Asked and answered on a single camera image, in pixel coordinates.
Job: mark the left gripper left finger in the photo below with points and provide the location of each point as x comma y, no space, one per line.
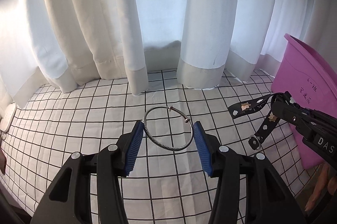
67,199

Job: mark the pink plastic bin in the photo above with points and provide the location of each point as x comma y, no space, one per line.
307,76

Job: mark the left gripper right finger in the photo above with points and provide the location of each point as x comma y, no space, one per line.
268,199

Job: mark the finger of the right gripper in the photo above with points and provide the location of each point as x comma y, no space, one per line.
284,101
286,112

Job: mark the person right hand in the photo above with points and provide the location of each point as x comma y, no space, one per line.
320,184

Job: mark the white grid bedsheet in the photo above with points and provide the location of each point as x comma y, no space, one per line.
167,184

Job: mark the white device at edge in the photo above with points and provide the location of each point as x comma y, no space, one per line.
8,117

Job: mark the white curtain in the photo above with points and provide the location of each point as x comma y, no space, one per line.
68,43

